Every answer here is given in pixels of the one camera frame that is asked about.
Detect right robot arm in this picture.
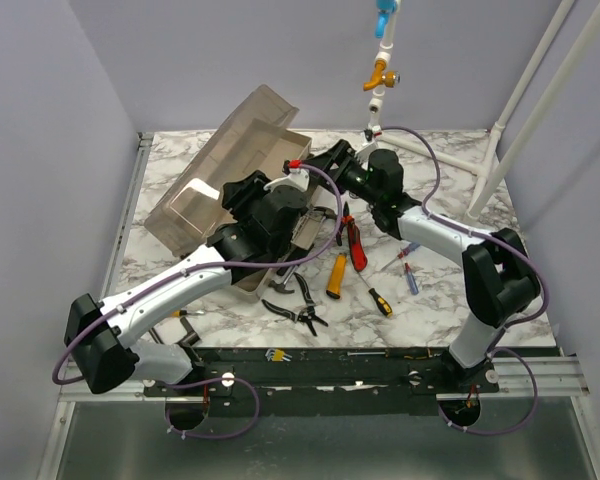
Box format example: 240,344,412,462
305,140,541,392

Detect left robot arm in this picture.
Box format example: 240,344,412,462
65,163,310,394

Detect blue valve handle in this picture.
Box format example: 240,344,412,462
374,0,400,39

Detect black mounting rail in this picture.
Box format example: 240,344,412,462
144,348,499,417

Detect taupe plastic tool box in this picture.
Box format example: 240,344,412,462
143,83,324,302

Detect small orange handled screwdriver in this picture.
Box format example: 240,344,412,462
171,309,205,318

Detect orange brass faucet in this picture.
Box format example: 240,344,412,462
363,58,401,91

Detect purple cable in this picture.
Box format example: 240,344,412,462
377,125,551,436
52,159,344,441

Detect black handled claw hammer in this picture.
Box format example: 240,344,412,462
269,206,336,294

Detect aluminium extrusion frame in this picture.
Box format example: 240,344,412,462
34,132,154,480

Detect small blue clear screwdriver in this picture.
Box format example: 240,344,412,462
404,262,419,295

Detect white pvc pipe frame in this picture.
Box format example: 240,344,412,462
366,1,600,224

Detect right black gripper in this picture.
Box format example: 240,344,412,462
305,141,381,208

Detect orange black utility knife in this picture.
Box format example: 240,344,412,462
325,254,347,300

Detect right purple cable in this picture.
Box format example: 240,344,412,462
377,125,551,436

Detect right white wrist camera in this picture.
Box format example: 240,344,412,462
356,128,382,164

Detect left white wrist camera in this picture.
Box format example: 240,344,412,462
263,160,310,192

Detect grey black tin snips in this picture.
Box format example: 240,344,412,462
260,271,330,337

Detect yellow hex key set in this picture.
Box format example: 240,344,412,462
265,349,292,362

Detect red black utility knife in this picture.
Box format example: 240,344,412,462
346,220,368,272

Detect orange black needle-nose pliers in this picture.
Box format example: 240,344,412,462
335,202,354,247

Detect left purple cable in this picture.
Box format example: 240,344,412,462
52,159,344,441

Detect long black screwdriver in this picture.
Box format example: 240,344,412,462
346,347,441,360

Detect black metal l bracket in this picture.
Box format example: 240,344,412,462
148,317,201,347

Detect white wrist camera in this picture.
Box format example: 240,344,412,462
356,128,382,164
263,160,310,192

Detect yellow black screwdriver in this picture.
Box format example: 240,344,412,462
358,272,393,318

